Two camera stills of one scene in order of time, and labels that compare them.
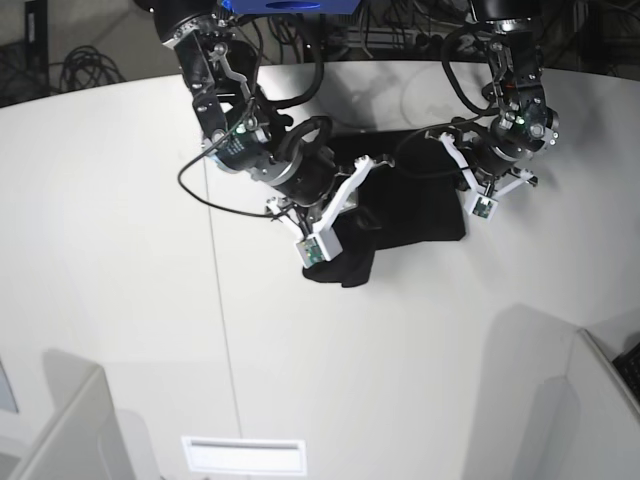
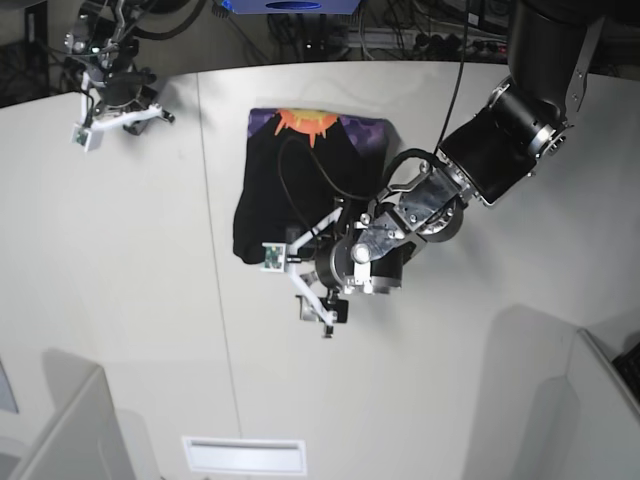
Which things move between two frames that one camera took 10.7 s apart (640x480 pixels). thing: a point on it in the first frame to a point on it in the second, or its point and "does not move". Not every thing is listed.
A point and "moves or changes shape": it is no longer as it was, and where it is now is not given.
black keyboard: x=629 y=366 does not move
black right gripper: x=490 y=159 to x=369 y=260
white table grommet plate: x=245 y=455 does not move
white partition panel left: x=90 y=443 does not move
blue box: x=292 y=6 does not move
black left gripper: x=310 y=176 to x=127 y=92
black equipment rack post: x=36 y=49 does not move
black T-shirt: x=408 y=195 moves or changes shape
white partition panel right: x=609 y=416 does not move
